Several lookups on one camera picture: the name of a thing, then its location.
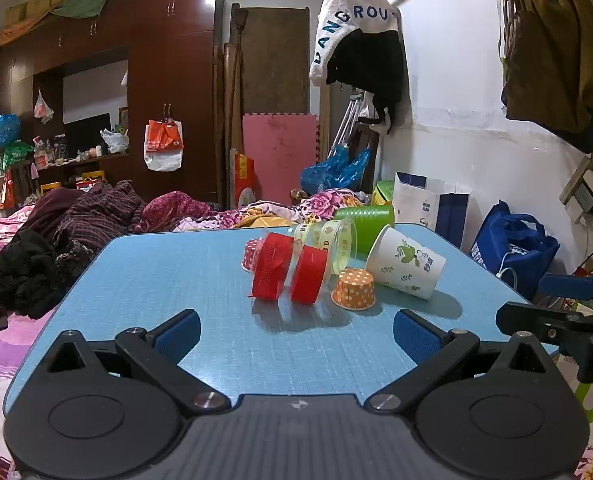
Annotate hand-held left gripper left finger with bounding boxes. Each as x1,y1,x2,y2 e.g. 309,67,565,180
46,309,230,416

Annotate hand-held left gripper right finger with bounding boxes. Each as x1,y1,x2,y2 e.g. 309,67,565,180
365,309,548,415

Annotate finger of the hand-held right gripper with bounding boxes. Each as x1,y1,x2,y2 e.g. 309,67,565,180
495,301,593,385
537,273,593,307

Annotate white paper cup green print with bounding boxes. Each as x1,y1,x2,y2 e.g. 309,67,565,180
365,225,447,301

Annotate orange polka-dot paper cup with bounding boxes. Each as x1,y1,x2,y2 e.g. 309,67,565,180
331,268,377,310

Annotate pink polka-dot paper cup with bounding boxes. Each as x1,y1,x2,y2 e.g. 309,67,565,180
241,239,263,273

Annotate red mesh plastic cup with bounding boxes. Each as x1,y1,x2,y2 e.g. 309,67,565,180
249,232,297,302

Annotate green plastic cup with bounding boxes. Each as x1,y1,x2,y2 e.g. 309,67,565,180
333,203,395,256

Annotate clear printed plastic cup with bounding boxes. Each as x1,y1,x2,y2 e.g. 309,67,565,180
287,218,358,276

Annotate blue tote bag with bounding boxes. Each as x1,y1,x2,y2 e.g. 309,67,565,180
470,200,561,302

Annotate magenta floral blanket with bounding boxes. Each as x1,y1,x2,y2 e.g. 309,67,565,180
141,187,377,234

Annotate white and blue paper bag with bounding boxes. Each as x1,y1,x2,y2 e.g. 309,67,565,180
392,171,472,250

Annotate green plastic box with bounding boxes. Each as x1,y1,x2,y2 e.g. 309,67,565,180
373,179,395,207

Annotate dark plaid clothing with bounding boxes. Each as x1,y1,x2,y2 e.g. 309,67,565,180
24,179,148,273

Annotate black clothing pile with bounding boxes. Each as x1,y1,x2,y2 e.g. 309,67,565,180
0,231,63,320

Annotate red and yellow package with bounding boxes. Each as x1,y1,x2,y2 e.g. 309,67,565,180
233,152,256,207

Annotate blue plastic bag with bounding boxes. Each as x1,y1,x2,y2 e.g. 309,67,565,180
300,144,372,194

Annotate orange and white plastic bag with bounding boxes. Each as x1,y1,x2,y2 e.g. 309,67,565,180
143,118,186,172

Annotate white crumpled plastic bag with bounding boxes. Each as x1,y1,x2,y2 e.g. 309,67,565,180
100,128,130,155

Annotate pink foam mat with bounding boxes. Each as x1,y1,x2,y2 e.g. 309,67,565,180
242,112,320,207

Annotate black monitor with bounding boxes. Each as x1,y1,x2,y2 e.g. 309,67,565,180
63,112,112,155

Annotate metal crutches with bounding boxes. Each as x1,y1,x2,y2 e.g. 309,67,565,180
330,91,366,150

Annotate olive hanging jacket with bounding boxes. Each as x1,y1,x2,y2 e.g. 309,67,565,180
499,0,593,155

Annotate brown wooden wardrobe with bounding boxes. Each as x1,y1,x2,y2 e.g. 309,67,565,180
0,0,226,209

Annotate small hanging plastic bag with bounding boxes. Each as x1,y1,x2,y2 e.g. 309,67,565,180
33,90,55,125

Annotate black hanging garment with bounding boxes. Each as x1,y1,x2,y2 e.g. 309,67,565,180
325,28,410,135

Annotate brown wooden board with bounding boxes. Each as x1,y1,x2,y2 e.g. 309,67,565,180
230,4,311,117

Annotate white hanging sweatshirt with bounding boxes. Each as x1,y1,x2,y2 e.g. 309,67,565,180
309,0,403,88

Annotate wall power socket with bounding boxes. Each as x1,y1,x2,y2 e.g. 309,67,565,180
573,170,593,217

